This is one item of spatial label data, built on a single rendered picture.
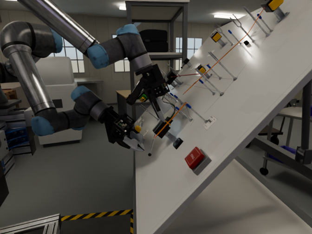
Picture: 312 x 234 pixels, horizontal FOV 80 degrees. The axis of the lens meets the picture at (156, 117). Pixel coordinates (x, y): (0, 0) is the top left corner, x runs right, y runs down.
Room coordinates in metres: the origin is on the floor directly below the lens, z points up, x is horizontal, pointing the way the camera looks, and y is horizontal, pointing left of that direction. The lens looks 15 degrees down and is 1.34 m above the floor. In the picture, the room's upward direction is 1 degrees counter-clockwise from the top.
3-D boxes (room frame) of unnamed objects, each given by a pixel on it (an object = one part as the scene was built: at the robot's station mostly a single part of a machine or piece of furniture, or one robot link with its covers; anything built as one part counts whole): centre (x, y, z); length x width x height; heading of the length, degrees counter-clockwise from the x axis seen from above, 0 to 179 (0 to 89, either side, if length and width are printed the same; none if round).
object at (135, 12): (1.92, 0.00, 0.92); 0.60 x 0.50 x 1.85; 6
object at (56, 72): (3.48, 1.83, 0.78); 0.79 x 0.69 x 1.56; 19
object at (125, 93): (4.75, 0.57, 0.37); 1.33 x 0.69 x 0.73; 20
